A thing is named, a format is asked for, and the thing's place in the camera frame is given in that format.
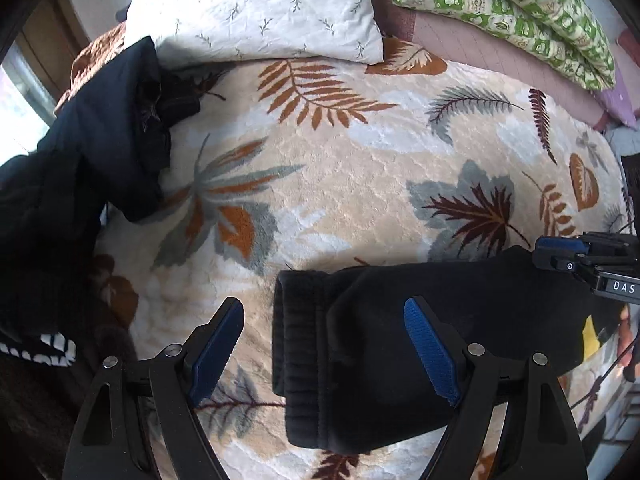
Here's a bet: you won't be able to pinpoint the pink bed sheet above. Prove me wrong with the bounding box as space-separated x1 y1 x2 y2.
369 0 613 131

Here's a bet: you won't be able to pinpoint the purple pillow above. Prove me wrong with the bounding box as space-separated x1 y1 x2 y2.
597 27 640 128

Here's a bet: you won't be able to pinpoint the black pants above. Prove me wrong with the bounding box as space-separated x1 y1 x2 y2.
271 246 608 451

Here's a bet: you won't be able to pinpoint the brown patterned cloth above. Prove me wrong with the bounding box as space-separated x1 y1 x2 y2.
54 24 132 113

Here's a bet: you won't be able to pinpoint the green patterned quilt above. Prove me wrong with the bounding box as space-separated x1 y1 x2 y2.
384 0 617 92

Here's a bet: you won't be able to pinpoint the white leaf-sprig pillow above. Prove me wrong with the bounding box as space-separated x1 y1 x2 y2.
122 0 385 67

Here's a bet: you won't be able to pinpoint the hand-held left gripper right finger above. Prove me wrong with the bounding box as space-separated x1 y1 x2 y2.
404 296 588 480

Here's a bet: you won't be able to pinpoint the leaf-print cream blanket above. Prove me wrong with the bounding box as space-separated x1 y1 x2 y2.
92 35 636 480

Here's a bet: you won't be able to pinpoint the dark navy garment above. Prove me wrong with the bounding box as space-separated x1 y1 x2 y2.
0 36 202 321

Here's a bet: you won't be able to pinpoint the black garment with white print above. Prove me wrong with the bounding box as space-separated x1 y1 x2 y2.
0 240 108 370

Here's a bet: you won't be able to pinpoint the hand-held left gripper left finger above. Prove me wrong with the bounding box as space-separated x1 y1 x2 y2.
62 297 246 480

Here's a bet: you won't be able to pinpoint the grey quilted cloth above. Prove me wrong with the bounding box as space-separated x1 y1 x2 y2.
604 125 640 161

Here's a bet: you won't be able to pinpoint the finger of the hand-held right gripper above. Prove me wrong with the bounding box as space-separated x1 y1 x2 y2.
532 236 594 271

